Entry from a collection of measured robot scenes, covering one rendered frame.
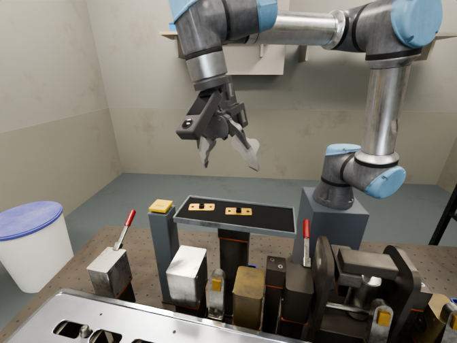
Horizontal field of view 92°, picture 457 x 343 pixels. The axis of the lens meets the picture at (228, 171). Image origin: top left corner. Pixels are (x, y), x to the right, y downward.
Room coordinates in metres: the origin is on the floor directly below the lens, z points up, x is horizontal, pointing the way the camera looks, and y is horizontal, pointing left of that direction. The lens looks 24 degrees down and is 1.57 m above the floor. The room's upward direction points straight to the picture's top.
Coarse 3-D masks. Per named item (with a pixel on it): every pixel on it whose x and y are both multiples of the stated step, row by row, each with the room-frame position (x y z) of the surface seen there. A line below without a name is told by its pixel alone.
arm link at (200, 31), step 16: (176, 0) 0.45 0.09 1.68; (192, 0) 0.44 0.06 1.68; (208, 0) 0.46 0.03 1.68; (176, 16) 0.45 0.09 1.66; (192, 16) 0.44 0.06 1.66; (208, 16) 0.45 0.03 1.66; (224, 16) 0.46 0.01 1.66; (192, 32) 0.44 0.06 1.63; (208, 32) 0.45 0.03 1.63; (224, 32) 0.47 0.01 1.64; (192, 48) 0.44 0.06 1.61; (208, 48) 0.44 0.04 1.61
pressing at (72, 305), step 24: (48, 312) 0.38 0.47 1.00; (72, 312) 0.38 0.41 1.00; (96, 312) 0.38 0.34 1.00; (120, 312) 0.38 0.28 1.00; (144, 312) 0.38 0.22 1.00; (168, 312) 0.37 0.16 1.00; (24, 336) 0.32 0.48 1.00; (48, 336) 0.32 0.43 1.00; (144, 336) 0.32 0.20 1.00; (168, 336) 0.32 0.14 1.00; (192, 336) 0.32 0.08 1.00; (216, 336) 0.32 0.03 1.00; (240, 336) 0.32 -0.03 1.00; (264, 336) 0.32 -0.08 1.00
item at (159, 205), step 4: (156, 200) 0.67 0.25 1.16; (160, 200) 0.67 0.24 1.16; (164, 200) 0.67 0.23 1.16; (152, 204) 0.65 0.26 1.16; (156, 204) 0.65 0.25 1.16; (160, 204) 0.65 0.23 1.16; (164, 204) 0.65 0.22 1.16; (168, 204) 0.65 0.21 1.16; (152, 208) 0.62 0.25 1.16; (156, 208) 0.62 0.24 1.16; (160, 208) 0.62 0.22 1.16; (164, 208) 0.62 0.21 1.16; (168, 208) 0.63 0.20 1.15; (164, 212) 0.61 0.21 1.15
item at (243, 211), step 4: (228, 208) 0.62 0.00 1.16; (232, 208) 0.62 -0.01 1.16; (236, 208) 0.60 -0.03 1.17; (240, 208) 0.60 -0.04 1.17; (244, 208) 0.62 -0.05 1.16; (248, 208) 0.62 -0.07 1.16; (228, 212) 0.59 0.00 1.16; (232, 212) 0.59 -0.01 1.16; (236, 212) 0.59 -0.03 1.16; (240, 212) 0.59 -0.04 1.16; (244, 212) 0.59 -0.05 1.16; (248, 212) 0.59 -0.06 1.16
